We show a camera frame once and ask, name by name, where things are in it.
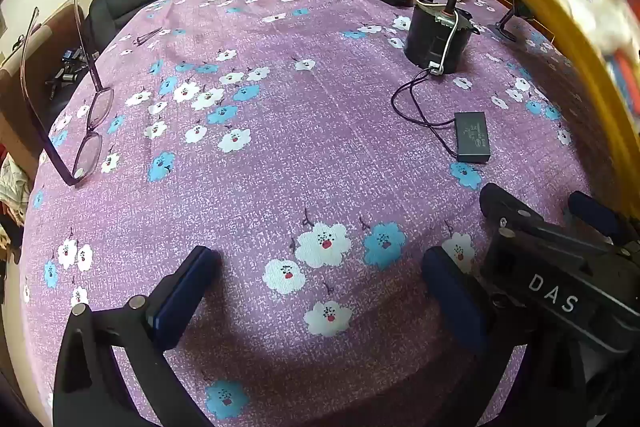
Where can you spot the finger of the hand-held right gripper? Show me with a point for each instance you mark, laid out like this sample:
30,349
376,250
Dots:
505,207
595,213

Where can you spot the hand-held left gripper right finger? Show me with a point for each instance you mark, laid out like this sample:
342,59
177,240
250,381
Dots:
450,292

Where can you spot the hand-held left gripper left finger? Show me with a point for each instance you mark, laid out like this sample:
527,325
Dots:
182,292

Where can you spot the yellow shallow tray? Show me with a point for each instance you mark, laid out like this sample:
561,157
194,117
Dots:
550,7

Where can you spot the small black capacitor box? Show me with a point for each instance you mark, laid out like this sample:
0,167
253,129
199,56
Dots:
472,137

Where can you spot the black phone stand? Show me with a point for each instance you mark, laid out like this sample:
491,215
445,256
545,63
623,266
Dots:
506,28

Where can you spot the black cylindrical motor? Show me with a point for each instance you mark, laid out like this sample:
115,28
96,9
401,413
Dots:
430,42

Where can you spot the crumpled white cloth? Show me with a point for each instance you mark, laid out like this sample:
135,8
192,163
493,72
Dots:
11,187

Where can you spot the pile of dark small parts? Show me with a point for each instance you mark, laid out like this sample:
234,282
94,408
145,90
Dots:
65,69

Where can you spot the brown upholstered chair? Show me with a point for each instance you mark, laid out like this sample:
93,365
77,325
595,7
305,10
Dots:
50,37

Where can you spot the purple frame eyeglasses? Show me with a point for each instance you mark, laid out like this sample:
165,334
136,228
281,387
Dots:
87,154

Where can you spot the small thin metal frame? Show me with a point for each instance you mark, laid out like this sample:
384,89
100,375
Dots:
148,36

